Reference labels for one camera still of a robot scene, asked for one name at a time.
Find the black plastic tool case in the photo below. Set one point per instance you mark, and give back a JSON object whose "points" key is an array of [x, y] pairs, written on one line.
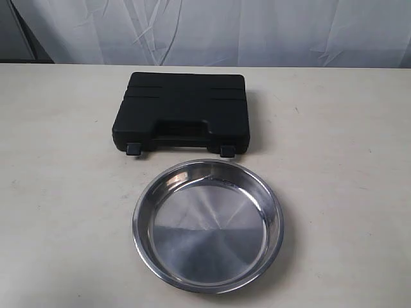
{"points": [[182, 110]]}

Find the round stainless steel tray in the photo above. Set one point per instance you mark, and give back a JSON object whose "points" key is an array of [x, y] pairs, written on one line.
{"points": [[208, 226]]}

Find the white backdrop curtain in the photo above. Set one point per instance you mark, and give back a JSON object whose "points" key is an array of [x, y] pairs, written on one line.
{"points": [[223, 33]]}

